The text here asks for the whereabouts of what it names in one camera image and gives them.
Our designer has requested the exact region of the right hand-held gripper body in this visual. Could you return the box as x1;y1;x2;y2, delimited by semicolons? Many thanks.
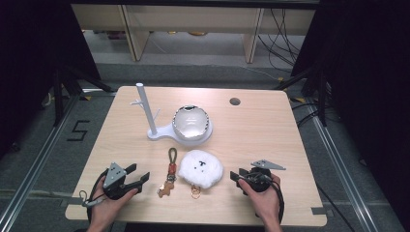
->
238;159;286;194

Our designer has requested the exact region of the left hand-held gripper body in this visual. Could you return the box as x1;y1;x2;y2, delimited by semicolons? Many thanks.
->
102;161;143;201

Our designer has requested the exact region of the person's right hand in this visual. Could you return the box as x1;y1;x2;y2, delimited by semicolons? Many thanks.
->
237;173;282;223

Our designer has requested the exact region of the person's left hand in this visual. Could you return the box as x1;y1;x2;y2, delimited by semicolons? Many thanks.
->
91;175;139;227

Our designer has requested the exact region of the white jewelry tree stand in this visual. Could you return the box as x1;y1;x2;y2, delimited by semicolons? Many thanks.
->
130;82;215;148

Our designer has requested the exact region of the silver-rimmed white bowl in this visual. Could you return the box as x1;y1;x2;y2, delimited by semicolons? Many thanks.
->
171;104;211;140

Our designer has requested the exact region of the black metal stand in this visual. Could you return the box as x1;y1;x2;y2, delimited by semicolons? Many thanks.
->
52;63;118;128
273;63;331;128

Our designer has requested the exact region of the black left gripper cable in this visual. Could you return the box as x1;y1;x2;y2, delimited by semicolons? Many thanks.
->
86;168;109;224

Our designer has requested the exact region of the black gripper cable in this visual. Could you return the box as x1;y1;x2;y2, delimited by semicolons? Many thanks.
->
249;172;286;225
86;168;109;224

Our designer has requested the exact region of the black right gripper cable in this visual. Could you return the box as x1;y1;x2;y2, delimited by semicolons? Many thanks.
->
249;172;286;225

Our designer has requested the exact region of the brown rope bear keychain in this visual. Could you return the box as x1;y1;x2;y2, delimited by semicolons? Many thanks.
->
157;147;179;199

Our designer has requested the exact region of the grey wrist strap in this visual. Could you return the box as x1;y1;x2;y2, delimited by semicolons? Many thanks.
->
78;189;106;208

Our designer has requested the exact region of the white fluffy plush keychain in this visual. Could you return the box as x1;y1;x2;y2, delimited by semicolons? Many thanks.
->
177;149;224;200

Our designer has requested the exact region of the aluminium floor rail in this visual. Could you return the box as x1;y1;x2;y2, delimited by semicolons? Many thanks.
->
304;104;380;232
0;91;81;232

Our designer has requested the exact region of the bundle of black cables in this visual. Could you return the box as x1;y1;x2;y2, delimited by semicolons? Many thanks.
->
256;8;307;73

